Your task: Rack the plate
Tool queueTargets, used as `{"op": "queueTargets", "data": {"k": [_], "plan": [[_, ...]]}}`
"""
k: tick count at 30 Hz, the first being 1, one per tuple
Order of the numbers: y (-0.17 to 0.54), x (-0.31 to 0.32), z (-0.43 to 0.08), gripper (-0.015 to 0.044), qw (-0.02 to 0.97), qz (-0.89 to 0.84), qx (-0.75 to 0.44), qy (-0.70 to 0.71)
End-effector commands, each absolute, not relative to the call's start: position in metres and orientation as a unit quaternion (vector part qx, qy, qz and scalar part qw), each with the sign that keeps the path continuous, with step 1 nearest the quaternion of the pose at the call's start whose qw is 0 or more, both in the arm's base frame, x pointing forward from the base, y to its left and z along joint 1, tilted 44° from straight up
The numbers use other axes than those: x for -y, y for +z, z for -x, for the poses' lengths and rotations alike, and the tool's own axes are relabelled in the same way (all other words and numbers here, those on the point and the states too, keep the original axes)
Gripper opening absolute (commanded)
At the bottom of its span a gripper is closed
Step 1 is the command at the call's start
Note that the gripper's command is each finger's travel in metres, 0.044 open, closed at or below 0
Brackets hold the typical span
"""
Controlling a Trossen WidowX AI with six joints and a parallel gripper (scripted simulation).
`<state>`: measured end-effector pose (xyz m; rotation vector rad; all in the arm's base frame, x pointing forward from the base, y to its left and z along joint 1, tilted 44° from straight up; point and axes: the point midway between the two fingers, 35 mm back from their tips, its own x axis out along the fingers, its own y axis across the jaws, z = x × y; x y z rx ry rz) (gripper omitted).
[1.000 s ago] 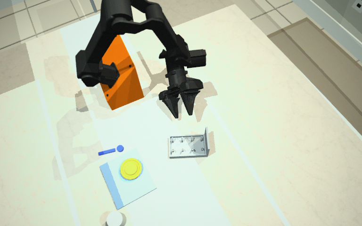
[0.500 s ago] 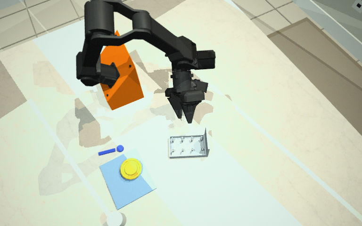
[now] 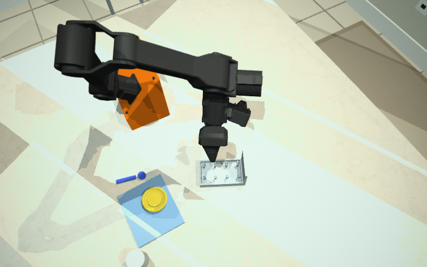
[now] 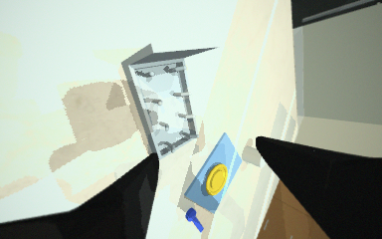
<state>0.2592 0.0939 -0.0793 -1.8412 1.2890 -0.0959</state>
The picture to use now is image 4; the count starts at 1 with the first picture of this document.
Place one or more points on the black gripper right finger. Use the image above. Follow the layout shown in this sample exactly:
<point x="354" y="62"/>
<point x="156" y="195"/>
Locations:
<point x="342" y="192"/>

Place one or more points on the light blue flat mat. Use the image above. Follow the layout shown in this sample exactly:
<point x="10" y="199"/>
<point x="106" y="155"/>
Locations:
<point x="223" y="153"/>

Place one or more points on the yellow plate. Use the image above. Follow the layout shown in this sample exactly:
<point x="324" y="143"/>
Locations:
<point x="216" y="179"/>

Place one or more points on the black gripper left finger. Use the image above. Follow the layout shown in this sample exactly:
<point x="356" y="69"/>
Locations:
<point x="120" y="211"/>

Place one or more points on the grey dish rack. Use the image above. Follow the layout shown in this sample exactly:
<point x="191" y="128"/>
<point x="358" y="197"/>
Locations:
<point x="158" y="81"/>

